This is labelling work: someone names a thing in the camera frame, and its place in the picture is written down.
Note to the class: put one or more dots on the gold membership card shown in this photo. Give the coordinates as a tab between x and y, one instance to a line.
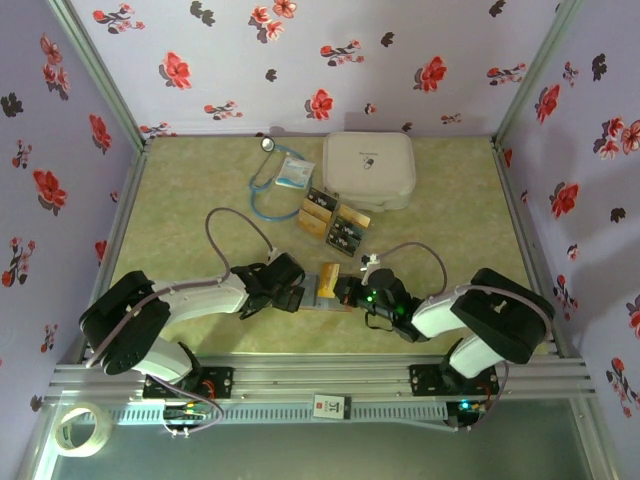
314	225
317	211
355	216
329	280

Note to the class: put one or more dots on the group of black gold packets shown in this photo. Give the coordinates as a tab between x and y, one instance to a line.
310	238

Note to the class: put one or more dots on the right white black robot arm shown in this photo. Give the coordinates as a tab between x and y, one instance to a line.
505	315

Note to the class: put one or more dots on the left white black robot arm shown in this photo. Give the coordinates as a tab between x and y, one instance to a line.
210	302

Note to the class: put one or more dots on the white blue sealed packet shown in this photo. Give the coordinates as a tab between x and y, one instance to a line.
294	171

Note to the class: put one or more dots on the red white label tag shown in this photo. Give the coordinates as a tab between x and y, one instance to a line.
331	406

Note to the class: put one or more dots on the white zipped medicine pouch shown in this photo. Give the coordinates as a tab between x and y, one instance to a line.
367	165

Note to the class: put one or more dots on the blue stethoscope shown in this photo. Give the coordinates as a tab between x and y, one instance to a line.
267	144

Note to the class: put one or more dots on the small controller circuit board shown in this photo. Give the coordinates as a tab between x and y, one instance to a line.
467	412
187	414

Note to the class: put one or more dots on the clear adhesive tape roll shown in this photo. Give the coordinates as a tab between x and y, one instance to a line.
104	429

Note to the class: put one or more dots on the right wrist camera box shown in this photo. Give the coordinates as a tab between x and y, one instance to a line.
369	261

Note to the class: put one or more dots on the aluminium frame cross rail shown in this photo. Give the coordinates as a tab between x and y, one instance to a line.
320	372

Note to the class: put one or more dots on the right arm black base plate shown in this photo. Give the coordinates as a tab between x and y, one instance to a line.
422	382

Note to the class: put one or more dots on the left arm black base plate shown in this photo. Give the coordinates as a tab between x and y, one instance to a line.
222	382

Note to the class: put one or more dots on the aluminium table side rail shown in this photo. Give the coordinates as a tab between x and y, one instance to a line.
131	190
506	172

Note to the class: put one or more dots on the aluminium frame corner post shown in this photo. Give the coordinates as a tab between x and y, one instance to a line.
533	75
102	75

